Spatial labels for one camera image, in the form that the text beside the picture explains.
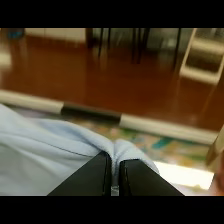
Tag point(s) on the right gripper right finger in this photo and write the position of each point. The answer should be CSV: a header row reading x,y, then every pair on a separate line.
x,y
142,181

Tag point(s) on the light blue shirt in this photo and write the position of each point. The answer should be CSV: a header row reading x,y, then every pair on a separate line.
x,y
40,156

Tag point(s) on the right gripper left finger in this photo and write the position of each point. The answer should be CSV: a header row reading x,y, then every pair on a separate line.
x,y
87,179

